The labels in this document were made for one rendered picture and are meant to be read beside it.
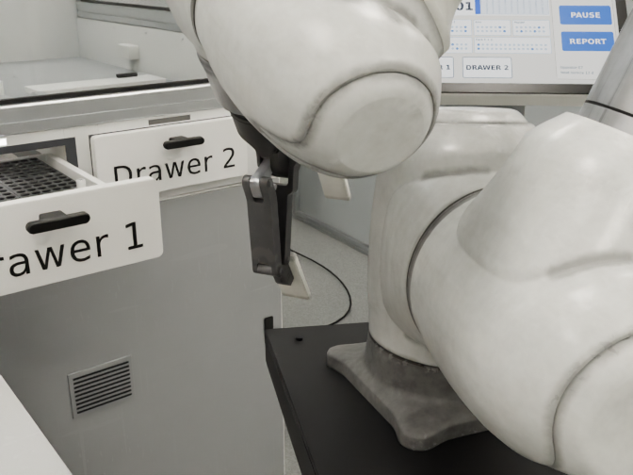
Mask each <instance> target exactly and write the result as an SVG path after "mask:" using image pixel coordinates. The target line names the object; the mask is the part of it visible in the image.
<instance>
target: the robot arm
mask: <svg viewBox="0 0 633 475"><path fill-rule="evenodd" d="M461 1H462V0H166V2H167V4H168V6H169V8H170V11H171V14H172V16H173V18H174V20H175V21H176V23H177V24H178V26H179V28H180V29H181V31H182V32H183V34H184V35H185V36H186V37H187V38H188V40H189V41H191V42H192V43H193V45H194V47H195V49H196V51H197V56H198V59H199V61H200V62H201V64H202V66H203V68H204V71H205V73H206V76H207V78H208V81H209V83H210V86H211V88H212V91H213V92H214V95H215V97H216V100H217V101H218V103H219V104H220V105H221V106H222V107H223V108H224V109H226V110H228V111H230V113H231V116H232V118H233V121H234V123H235V128H236V130H237V133H238V134H239V136H240V137H241V138H243V139H244V140H245V141H246V142H247V143H249V145H250V146H251V147H252V148H253V149H254V150H255V152H256V160H257V166H258V169H257V170H256V172H255V174H254V175H248V174H245V175H244V176H243V178H242V187H243V190H244V193H245V196H246V199H247V208H248V218H249V229H250V240H251V251H252V270H253V272H254V273H259V274H265V275H271V276H273V277H274V280H275V282H276V283H277V284H278V285H279V287H280V289H281V291H282V293H283V295H284V296H288V297H294V298H300V299H305V300H309V299H310V297H311V292H310V290H309V287H308V285H307V283H306V280H305V277H304V275H303V272H302V269H301V266H300V262H299V260H298V258H297V255H296V253H293V252H290V245H291V224H292V204H293V194H294V193H295V192H296V191H297V190H298V187H299V169H300V165H302V166H304V167H306V168H308V169H310V170H312V171H315V172H317V173H318V176H319V180H320V183H321V186H322V189H323V192H324V196H325V198H328V199H335V200H344V201H349V200H350V198H351V195H350V191H349V184H348V180H347V179H358V178H365V177H369V176H373V175H376V174H377V178H376V184H375V189H374V196H373V204H372V212H371V222H370V234H369V248H368V305H369V328H368V334H367V341H366V342H363V343H355V344H344V345H337V346H334V347H331V348H329V350H328V352H327V366H328V367H329V368H331V369H333V370H335V371H337V372H339V373H340V374H342V375H343V376H345V377H346V378H347V379H348V380H349V381H350V382H351V383H352V384H353V385H354V387H355V388H356V389H357V390H358V391H359V392H360V393H361V394H362V395H363V396H364V397H365V398H366V399H367V400H368V401H369V402H370V403H371V404H372V406H373V407H374V408H375V409H376V410H377V411H378V412H379V413H380V414H381V415H382V416H383V417H384V418H385V419H386V420H387V421H388V422H389V423H390V425H391V426H392V427H393V429H394V430H395V432H396V435H397V438H398V442H399V443H400V444H401V445H402V446H403V447H405V448H407V449H409V450H419V451H422V450H430V449H432V448H434V447H436V446H438V445H439V444H441V443H443V442H445V441H448V440H450V439H453V438H457V437H461V436H466V435H470V434H476V433H480V432H484V431H488V430H489V431H490V432H491V433H492V434H493V435H495V436H496V437H497V438H498V439H499V440H500V441H502V442H503V443H504V444H505V445H507V446H508V447H509V448H511V449H512V450H514V451H515V452H517V453H519V454H520V455H522V456H524V457H526V458H527V459H529V460H531V461H533V462H536V463H539V464H542V465H545V466H549V467H552V468H554V469H555V470H558V471H560V472H563V473H566V474H568V475H633V8H632V9H631V11H630V13H629V15H628V17H627V18H626V20H625V23H624V25H623V27H622V29H621V31H620V33H619V35H618V37H617V39H616V41H615V43H614V44H613V46H612V48H611V50H610V52H609V55H608V57H607V59H606V61H605V63H604V65H603V67H602V69H601V71H600V73H599V75H598V76H597V78H596V80H595V82H594V84H593V86H592V89H591V91H590V93H589V95H588V97H587V99H586V101H585V103H584V105H583V107H582V108H581V109H580V111H579V113H578V115H576V114H574V113H570V112H565V113H563V114H560V115H559V116H557V117H555V118H553V119H551V120H548V121H546V122H544V123H541V124H539V125H537V126H536V127H535V125H533V124H532V123H529V122H528V121H527V120H526V118H525V117H524V116H523V115H522V114H521V113H520V112H519V111H517V110H514V109H510V108H498V107H473V106H440V101H441V90H442V70H441V65H440V61H439V58H440V57H441V56H442V55H443V54H444V53H445V52H446V51H447V50H448V49H449V47H450V31H451V26H452V21H453V18H454V15H455V12H456V10H457V8H458V6H459V5H460V3H461ZM271 175H273V176H276V177H282V178H288V184H283V183H274V182H273V181H272V178H271Z"/></svg>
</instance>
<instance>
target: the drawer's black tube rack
mask: <svg viewBox="0 0 633 475"><path fill-rule="evenodd" d="M68 188H77V186H76V181H75V180H73V179H72V178H70V177H69V176H67V175H65V174H64V173H62V172H60V171H58V170H56V169H55V168H53V167H51V166H49V165H48V164H46V163H44V162H43V161H41V160H39V159H38V158H36V157H34V158H28V159H21V160H15V161H9V162H2V163H0V201H4V200H9V199H14V198H21V199H22V197H25V196H30V195H36V194H42V193H46V192H52V191H58V190H63V189H68Z"/></svg>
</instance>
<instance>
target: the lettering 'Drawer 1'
mask: <svg viewBox="0 0 633 475"><path fill-rule="evenodd" d="M130 226H132V230H133V240H134V246H130V247H128V250H132V249H136V248H139V247H143V243H142V244H139V245H138V241H137V230H136V222H135V221H134V222H131V223H128V224H126V225H125V228H128V227H130ZM103 238H108V234H106V235H103V236H101V237H96V244H97V253H98V257H100V256H102V254H101V240H102V239H103ZM78 243H85V244H86V246H87V248H83V249H79V250H74V247H75V246H76V245H77V244H78ZM63 249H64V244H61V245H60V250H59V257H58V261H57V258H56V255H55V253H54V251H53V248H52V247H48V248H47V252H46V258H45V265H44V263H43V260H42V258H41V255H40V252H39V250H36V251H35V253H36V256H37V258H38V259H39V261H40V264H41V267H42V269H43V270H47V269H48V262H49V255H50V253H51V255H52V257H53V258H54V261H55V263H56V265H57V267H59V266H61V262H62V256H63ZM87 250H90V246H89V243H88V242H87V241H86V240H84V239H81V240H77V241H76V242H75V243H74V244H73V245H72V247H71V256H72V259H73V260H75V261H77V262H82V261H86V260H88V259H90V255H89V256H87V257H85V258H77V257H76V256H75V253H79V252H83V251H87ZM18 256H21V257H23V258H24V261H21V262H17V263H15V264H13V265H12V266H11V267H10V269H9V272H10V274H11V275H12V276H14V277H18V276H22V275H23V274H25V272H26V274H28V273H30V268H29V262H28V258H27V256H26V255H25V254H14V255H12V256H10V257H9V260H11V259H12V258H15V257H18ZM22 264H25V268H24V271H23V272H21V273H15V272H14V268H15V267H16V266H18V265H22Z"/></svg>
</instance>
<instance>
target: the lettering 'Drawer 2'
mask: <svg viewBox="0 0 633 475"><path fill-rule="evenodd" d="M227 150H231V151H232V155H231V156H230V158H229V159H228V161H227V162H226V164H225V165H224V169H225V168H230V167H234V166H235V164H233V165H228V163H229V162H230V160H231V159H232V158H233V156H234V153H235V151H234V149H233V148H225V149H223V153H224V152H225V151H227ZM210 157H212V156H209V157H206V156H205V157H204V167H205V171H206V172H207V160H208V158H210ZM212 158H213V157H212ZM193 160H196V161H197V162H198V164H197V165H191V166H190V163H191V162H192V161H193ZM165 165H166V168H167V171H168V174H169V177H170V178H172V177H173V171H174V165H175V168H176V170H177V173H178V176H182V170H183V165H184V160H183V161H182V162H181V168H180V172H179V170H178V167H177V164H176V162H173V163H172V169H171V174H170V169H169V166H168V163H166V164H165ZM227 165H228V166H227ZM198 166H201V162H200V160H199V159H198V158H192V159H190V160H189V162H188V164H187V169H188V171H189V172H190V173H192V174H196V173H199V172H201V170H199V171H197V172H192V171H191V169H190V168H192V167H198ZM121 168H125V169H127V170H128V172H129V179H132V171H131V169H130V168H129V167H127V166H117V167H114V174H115V182H118V173H117V169H121ZM151 168H158V171H155V172H151V173H150V174H149V176H150V177H152V174H154V173H157V172H158V177H157V178H156V179H155V180H156V181H157V180H158V179H159V180H162V177H161V169H160V167H159V166H158V165H153V166H151V167H149V169H151ZM142 170H146V167H142V168H141V169H139V168H138V169H137V173H138V178H139V177H140V172H141V171H142Z"/></svg>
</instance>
